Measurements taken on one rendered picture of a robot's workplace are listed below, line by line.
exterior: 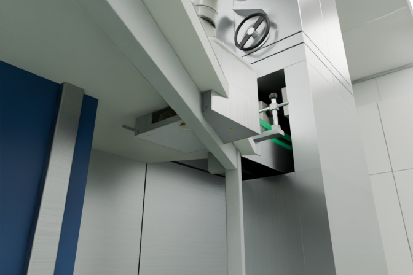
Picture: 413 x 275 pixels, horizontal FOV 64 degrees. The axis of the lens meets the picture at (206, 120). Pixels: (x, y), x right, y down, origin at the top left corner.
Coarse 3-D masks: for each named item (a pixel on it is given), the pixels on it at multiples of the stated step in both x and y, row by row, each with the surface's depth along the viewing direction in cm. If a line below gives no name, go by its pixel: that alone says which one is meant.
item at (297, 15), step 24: (264, 0) 173; (288, 0) 163; (312, 0) 180; (288, 24) 158; (312, 24) 168; (336, 24) 213; (264, 48) 163; (288, 48) 154; (312, 48) 157; (336, 48) 196; (264, 72) 159; (336, 72) 181
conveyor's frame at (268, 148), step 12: (264, 144) 130; (276, 144) 138; (240, 156) 136; (252, 156) 121; (264, 156) 128; (276, 156) 136; (288, 156) 145; (252, 168) 141; (264, 168) 149; (276, 168) 133; (288, 168) 142
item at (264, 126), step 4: (260, 120) 137; (260, 124) 136; (264, 124) 139; (268, 124) 141; (260, 128) 135; (264, 128) 138; (268, 128) 140; (284, 136) 151; (288, 136) 155; (272, 140) 141; (276, 140) 144; (280, 140) 148; (284, 140) 151; (288, 140) 154; (280, 144) 146; (284, 144) 149; (288, 144) 153; (288, 148) 151; (292, 148) 155
